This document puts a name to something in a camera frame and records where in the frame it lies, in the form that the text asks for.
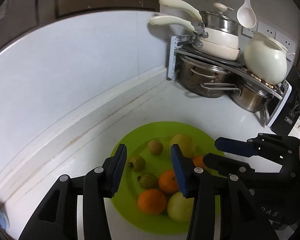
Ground steel pot with lid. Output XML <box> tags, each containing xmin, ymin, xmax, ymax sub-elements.
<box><xmin>200</xmin><ymin>3</ymin><xmax>239</xmax><ymax>36</ymax></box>

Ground large steel pot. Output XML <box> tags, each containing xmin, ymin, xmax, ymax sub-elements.
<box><xmin>179</xmin><ymin>55</ymin><xmax>238</xmax><ymax>98</ymax></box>

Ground small steel pot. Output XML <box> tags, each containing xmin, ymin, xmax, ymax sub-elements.
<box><xmin>230</xmin><ymin>80</ymin><xmax>273</xmax><ymax>113</ymax></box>

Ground wall power sockets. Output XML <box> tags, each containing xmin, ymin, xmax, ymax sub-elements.
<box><xmin>241</xmin><ymin>21</ymin><xmax>296</xmax><ymax>62</ymax></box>

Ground green apple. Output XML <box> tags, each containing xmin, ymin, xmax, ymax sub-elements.
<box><xmin>167</xmin><ymin>192</ymin><xmax>194</xmax><ymax>222</ymax></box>

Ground white hanging ladle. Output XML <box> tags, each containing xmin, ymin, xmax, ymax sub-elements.
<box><xmin>237</xmin><ymin>0</ymin><xmax>257</xmax><ymax>29</ymax></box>

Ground white ceramic pot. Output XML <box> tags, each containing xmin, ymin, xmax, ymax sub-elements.
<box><xmin>243</xmin><ymin>31</ymin><xmax>295</xmax><ymax>85</ymax></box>

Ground green plate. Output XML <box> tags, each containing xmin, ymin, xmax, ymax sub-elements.
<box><xmin>111</xmin><ymin>121</ymin><xmax>225</xmax><ymax>235</ymax></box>

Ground corner pot rack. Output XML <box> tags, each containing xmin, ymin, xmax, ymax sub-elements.
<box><xmin>167</xmin><ymin>35</ymin><xmax>292</xmax><ymax>127</ymax></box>

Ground cream saucepan lower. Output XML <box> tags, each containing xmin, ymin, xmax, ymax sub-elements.
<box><xmin>149</xmin><ymin>15</ymin><xmax>240</xmax><ymax>61</ymax></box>

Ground small tan fruit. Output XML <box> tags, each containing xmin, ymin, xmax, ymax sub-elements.
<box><xmin>147</xmin><ymin>140</ymin><xmax>164</xmax><ymax>155</ymax></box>

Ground yellow green pear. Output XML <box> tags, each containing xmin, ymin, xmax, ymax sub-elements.
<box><xmin>170</xmin><ymin>134</ymin><xmax>196</xmax><ymax>158</ymax></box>

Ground small orange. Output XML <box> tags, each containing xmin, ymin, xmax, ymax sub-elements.
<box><xmin>192</xmin><ymin>155</ymin><xmax>207</xmax><ymax>169</ymax></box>

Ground black knife block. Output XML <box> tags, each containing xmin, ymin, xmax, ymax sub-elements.
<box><xmin>270</xmin><ymin>66</ymin><xmax>300</xmax><ymax>136</ymax></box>

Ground large orange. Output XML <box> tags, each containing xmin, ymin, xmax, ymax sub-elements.
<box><xmin>137</xmin><ymin>189</ymin><xmax>167</xmax><ymax>216</ymax></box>

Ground orange tangerine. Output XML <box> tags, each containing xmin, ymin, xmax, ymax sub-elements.
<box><xmin>158</xmin><ymin>170</ymin><xmax>179</xmax><ymax>195</ymax></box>

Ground green tomato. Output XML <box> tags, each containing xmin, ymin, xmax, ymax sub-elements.
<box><xmin>137</xmin><ymin>172</ymin><xmax>158</xmax><ymax>189</ymax></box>
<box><xmin>128</xmin><ymin>155</ymin><xmax>146</xmax><ymax>172</ymax></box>

